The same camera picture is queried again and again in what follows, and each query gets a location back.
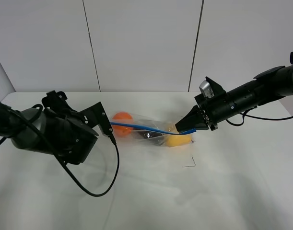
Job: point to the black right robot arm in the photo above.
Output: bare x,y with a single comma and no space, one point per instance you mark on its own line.
266,87

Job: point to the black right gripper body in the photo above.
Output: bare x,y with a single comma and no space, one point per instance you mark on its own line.
216,109

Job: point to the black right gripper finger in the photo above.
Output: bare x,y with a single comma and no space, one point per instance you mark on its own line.
194,115
190,123

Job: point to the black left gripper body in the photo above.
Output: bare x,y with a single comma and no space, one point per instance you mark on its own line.
70,137

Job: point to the orange fruit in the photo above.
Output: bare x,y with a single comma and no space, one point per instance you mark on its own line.
124,118

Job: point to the dark purple eggplant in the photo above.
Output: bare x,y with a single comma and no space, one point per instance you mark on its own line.
154,137

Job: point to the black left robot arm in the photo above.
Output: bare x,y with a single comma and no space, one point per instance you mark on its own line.
26,130

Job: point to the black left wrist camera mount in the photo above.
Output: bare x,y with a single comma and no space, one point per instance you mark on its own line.
56,101

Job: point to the clear zip bag blue seal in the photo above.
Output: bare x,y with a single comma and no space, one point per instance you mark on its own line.
146,123

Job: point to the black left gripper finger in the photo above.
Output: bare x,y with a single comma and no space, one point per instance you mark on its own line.
96,116

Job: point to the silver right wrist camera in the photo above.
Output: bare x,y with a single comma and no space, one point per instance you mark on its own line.
206,90

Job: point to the yellow pear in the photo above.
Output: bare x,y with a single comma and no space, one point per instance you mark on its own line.
176,140

